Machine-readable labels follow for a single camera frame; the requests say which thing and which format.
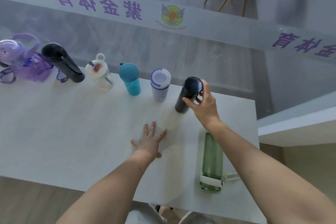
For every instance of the dark navy slim bottle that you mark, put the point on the dark navy slim bottle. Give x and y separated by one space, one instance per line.
187 95

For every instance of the person's left thumb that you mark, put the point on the person's left thumb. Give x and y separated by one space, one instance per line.
158 155

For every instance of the white lilac printed bottle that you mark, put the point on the white lilac printed bottle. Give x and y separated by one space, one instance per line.
160 86

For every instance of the person's left forearm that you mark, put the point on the person's left forearm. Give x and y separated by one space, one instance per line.
105 192

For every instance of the frosted band with purple lettering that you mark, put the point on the frosted band with purple lettering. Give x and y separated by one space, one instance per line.
210 25

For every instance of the person's left little finger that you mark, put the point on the person's left little finger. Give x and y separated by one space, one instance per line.
134 143

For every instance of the person's left middle finger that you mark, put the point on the person's left middle finger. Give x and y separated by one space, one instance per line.
153 129

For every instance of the person's left hand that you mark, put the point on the person's left hand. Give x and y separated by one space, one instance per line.
148 145

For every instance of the person's right hand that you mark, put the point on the person's right hand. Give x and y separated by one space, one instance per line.
206 108

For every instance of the large purple translucent jug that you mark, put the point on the large purple translucent jug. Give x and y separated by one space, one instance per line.
25 59

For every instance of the teal plastic bottle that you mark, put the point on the teal plastic bottle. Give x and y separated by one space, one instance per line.
130 78

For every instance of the clear bottle white loop lid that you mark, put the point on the clear bottle white loop lid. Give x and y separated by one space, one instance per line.
99 74

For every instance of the person's right thumb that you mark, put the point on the person's right thumb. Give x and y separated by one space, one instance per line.
189 101

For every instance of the person's light grey trousers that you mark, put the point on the person's light grey trousers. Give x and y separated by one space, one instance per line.
147 216

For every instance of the person's right forearm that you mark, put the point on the person's right forearm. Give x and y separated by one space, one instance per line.
267 179

